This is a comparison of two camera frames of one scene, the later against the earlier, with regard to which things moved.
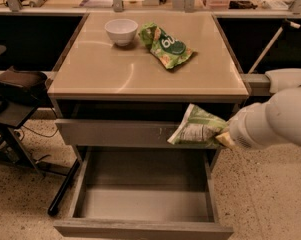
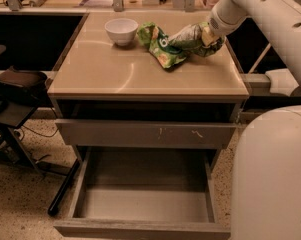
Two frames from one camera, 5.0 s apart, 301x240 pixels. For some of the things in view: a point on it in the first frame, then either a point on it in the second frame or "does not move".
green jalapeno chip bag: [198, 127] to [190, 39]
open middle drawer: [143, 193] does not move
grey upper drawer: [124, 134] does not move
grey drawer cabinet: [120, 88] does not move
